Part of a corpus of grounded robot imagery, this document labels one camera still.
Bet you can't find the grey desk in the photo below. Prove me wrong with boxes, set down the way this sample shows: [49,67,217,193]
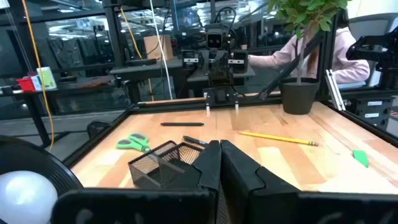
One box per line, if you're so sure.
[109,57,256,103]

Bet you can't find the black table frame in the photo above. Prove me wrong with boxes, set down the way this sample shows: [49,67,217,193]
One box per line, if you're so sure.
[62,90,398,169]

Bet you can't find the red box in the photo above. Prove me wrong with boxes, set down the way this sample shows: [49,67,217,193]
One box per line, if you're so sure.
[16,76,37,93]

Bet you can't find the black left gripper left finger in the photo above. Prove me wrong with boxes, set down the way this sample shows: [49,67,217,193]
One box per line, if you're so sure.
[51,139,222,224]

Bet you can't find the person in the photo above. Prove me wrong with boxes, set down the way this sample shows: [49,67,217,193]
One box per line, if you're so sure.
[248,9,371,85]

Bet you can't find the black mesh desk organizer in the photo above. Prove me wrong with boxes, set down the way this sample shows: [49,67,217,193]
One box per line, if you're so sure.
[127,139,218,190]

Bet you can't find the white hanging cable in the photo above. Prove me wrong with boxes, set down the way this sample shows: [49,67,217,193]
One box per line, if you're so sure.
[149,0,174,100]

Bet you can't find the green grey handled scissors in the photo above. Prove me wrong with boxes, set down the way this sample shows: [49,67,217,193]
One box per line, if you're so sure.
[115,133,152,153]

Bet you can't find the green white box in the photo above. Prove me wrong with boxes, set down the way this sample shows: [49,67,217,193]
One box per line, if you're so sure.
[30,67,57,91]

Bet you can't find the black pen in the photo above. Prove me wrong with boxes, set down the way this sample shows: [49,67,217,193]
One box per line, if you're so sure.
[182,135,209,147]

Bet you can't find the black side desk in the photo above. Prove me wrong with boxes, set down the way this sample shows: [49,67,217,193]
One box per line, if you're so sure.
[0,74,116,147]

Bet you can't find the green eraser block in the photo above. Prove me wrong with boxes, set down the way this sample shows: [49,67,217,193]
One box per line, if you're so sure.
[352,149,370,169]

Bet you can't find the cardboard box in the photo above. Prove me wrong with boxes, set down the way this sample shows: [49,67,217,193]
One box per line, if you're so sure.
[143,34,174,60]

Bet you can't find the green leafy plant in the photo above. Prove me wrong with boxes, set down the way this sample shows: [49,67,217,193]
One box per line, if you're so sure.
[267,0,352,85]

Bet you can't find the black plant pot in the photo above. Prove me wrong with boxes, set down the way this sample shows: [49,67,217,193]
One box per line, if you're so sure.
[278,77,321,115]

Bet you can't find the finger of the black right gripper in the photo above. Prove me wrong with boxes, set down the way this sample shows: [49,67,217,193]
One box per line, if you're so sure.
[220,51,233,86]
[206,51,221,86]

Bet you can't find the black diagonal frame strut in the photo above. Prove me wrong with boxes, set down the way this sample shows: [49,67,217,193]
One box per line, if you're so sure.
[259,30,326,100]

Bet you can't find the yellow pencil pink eraser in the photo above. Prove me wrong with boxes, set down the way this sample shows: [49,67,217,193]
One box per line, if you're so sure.
[238,131,320,147]

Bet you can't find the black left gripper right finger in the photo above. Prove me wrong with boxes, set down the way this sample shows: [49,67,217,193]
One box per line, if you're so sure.
[221,139,398,224]

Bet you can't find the black marker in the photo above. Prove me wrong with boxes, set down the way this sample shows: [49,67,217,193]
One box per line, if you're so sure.
[160,121,205,127]

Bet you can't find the black round floor object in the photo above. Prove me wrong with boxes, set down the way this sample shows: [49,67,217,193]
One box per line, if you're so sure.
[86,120,111,139]

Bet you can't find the grey office chair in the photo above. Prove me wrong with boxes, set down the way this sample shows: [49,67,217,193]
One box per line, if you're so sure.
[337,12,398,91]

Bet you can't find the silver aluminium extrusion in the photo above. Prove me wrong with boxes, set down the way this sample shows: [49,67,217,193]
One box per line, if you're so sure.
[325,68,346,111]

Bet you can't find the black box white labels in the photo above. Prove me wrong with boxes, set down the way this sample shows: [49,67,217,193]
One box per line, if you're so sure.
[346,96,396,128]

